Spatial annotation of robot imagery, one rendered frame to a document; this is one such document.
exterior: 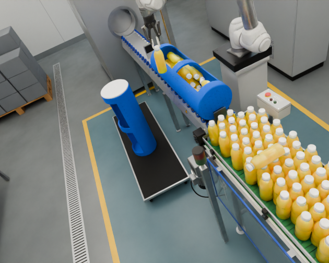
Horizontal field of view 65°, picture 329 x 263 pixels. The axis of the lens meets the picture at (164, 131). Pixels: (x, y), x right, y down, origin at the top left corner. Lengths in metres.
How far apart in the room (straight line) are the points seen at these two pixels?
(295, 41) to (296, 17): 0.28
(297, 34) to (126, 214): 2.69
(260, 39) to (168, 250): 1.90
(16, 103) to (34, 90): 0.40
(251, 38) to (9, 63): 3.88
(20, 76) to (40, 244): 2.87
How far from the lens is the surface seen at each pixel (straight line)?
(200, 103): 1.78
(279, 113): 1.79
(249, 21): 2.05
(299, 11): 3.27
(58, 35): 6.89
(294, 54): 3.50
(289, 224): 1.55
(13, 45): 5.26
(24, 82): 5.08
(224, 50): 2.46
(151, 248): 2.60
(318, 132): 3.13
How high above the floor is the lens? 2.32
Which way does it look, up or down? 44 degrees down
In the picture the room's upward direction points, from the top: 23 degrees counter-clockwise
